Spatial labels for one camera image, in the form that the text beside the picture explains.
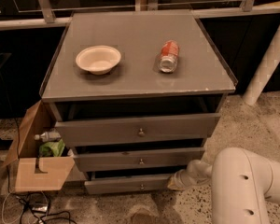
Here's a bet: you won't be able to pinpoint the metal railing frame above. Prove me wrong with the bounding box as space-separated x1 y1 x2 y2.
0 0 280 33

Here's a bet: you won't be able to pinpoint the brown cardboard box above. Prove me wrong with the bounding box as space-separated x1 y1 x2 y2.
4 101 74 192

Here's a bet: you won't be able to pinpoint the white diagonal pole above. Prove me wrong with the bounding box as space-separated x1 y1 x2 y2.
243 24 280 105

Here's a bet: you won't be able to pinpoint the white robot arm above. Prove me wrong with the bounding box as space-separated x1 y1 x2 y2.
167 147 280 224

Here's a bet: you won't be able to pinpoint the red labelled plastic bottle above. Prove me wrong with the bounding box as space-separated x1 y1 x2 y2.
158 40 179 73

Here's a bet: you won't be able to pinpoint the black floor cables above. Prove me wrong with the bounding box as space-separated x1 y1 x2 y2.
6 168 77 224

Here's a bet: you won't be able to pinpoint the clear plastic water bottle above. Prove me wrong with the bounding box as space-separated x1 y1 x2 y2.
35 132 61 142

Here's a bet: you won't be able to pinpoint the white floor cable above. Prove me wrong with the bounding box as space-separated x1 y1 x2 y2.
1 189 50 224

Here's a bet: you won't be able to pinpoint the green plastic bag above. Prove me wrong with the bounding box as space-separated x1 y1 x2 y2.
39 140 65 157

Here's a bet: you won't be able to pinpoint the grey bottom drawer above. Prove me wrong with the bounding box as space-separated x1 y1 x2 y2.
84 167 179 195

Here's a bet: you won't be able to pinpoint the grey middle drawer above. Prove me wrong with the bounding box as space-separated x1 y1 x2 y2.
73 147 204 172

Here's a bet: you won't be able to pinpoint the white paper bowl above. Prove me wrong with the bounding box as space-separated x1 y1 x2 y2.
76 46 121 75

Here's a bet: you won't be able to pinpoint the grey top drawer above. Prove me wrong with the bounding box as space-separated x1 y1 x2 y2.
56 113 220 147

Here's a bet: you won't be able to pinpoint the grey drawer cabinet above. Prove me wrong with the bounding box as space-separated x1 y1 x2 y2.
39 10 238 185

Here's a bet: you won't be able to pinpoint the grey drawer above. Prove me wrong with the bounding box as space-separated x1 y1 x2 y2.
84 167 179 195
73 147 204 172
56 113 220 147

